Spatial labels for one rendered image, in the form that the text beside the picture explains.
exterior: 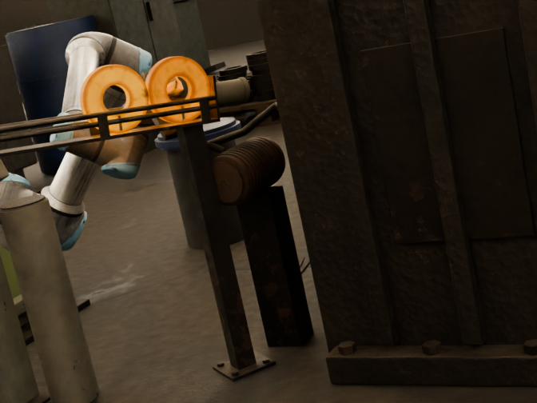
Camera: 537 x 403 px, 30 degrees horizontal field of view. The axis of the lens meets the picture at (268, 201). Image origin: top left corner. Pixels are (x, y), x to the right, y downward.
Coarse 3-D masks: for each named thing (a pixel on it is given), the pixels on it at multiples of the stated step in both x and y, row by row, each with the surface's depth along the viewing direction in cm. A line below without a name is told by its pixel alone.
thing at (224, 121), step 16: (208, 128) 358; (224, 128) 357; (240, 128) 364; (160, 144) 359; (176, 144) 354; (224, 144) 360; (176, 160) 360; (176, 176) 364; (176, 192) 369; (192, 208) 363; (224, 208) 362; (192, 224) 365; (240, 224) 366; (192, 240) 368; (240, 240) 366
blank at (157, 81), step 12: (168, 60) 229; (180, 60) 231; (192, 60) 232; (156, 72) 228; (168, 72) 230; (180, 72) 231; (192, 72) 232; (204, 72) 234; (156, 84) 228; (192, 84) 233; (204, 84) 234; (156, 96) 229; (192, 96) 233; (204, 96) 234; (168, 108) 230; (180, 108) 232; (168, 120) 231; (180, 120) 232
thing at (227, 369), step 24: (192, 144) 233; (192, 168) 234; (192, 192) 239; (216, 192) 237; (216, 216) 238; (216, 240) 239; (216, 264) 239; (216, 288) 243; (240, 312) 244; (240, 336) 244; (240, 360) 245; (264, 360) 246
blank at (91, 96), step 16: (96, 80) 222; (112, 80) 224; (128, 80) 225; (80, 96) 223; (96, 96) 222; (128, 96) 227; (144, 96) 227; (96, 112) 223; (144, 112) 228; (112, 128) 225; (128, 128) 227
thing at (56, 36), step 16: (16, 32) 591; (32, 32) 585; (48, 32) 584; (64, 32) 587; (80, 32) 592; (16, 48) 594; (32, 48) 588; (48, 48) 586; (64, 48) 588; (16, 64) 600; (32, 64) 591; (48, 64) 588; (64, 64) 589; (32, 80) 594; (48, 80) 591; (64, 80) 591; (32, 96) 598; (48, 96) 593; (32, 112) 603; (48, 112) 596; (32, 128) 608; (48, 160) 608
